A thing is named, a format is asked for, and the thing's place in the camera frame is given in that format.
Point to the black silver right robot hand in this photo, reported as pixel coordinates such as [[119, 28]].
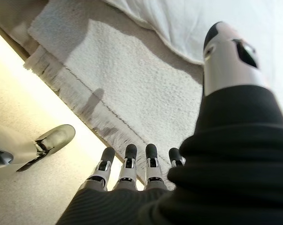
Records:
[[225, 175]]

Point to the white textured fringed throw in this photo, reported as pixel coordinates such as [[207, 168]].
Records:
[[132, 82]]

